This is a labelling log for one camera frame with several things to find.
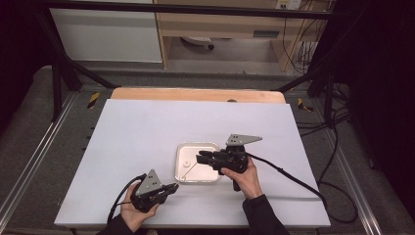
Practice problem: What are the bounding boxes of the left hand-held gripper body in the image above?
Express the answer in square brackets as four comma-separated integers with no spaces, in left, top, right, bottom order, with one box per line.
[129,168,171,214]

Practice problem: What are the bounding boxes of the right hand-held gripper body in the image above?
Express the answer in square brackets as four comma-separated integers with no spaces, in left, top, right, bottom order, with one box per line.
[212,133,263,176]

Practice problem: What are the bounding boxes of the white rectangular tray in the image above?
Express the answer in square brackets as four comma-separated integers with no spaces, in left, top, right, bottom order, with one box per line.
[174,141,221,184]

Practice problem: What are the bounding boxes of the wooden skewer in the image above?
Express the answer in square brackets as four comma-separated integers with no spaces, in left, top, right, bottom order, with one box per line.
[181,160,201,181]

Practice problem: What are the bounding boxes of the person's left hand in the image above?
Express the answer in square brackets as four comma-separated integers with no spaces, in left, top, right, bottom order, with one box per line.
[120,182,161,234]

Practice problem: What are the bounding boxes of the person's right hand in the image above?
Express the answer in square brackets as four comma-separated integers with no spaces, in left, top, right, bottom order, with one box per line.
[220,158,264,201]

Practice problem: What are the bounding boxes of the wooden table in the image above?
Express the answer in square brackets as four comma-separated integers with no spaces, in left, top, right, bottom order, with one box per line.
[110,86,287,105]

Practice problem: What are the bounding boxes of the office chair base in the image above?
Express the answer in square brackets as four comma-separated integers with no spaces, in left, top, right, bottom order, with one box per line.
[180,35,215,51]

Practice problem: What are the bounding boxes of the wooden desk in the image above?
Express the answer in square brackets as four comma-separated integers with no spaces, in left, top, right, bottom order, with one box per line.
[153,0,331,72]

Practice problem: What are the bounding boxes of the white cabinet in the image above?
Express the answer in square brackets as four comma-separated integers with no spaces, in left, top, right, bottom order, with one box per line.
[49,8,163,64]

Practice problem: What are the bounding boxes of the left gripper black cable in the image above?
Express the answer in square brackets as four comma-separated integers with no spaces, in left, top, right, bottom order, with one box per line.
[106,173,148,225]

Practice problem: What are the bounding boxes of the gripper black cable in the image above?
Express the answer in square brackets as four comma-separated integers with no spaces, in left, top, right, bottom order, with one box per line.
[245,152,358,225]
[106,173,148,225]

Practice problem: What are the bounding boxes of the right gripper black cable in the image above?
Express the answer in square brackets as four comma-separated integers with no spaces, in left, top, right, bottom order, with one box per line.
[245,152,358,225]

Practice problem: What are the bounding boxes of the black floor cables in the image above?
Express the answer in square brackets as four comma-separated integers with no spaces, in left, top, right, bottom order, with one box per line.
[295,82,351,138]

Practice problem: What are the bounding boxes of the aluminium floor rail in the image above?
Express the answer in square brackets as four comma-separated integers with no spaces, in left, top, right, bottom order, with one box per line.
[325,128,384,235]
[0,92,78,214]

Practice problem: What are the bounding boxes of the hanging black cables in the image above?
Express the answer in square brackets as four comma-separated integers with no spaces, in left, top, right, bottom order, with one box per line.
[282,0,331,75]

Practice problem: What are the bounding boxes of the black metal frame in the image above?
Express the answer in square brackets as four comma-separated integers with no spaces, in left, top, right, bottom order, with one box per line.
[32,0,338,122]

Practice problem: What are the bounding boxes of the wall power outlet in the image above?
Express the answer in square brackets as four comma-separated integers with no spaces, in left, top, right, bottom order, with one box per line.
[275,0,303,11]

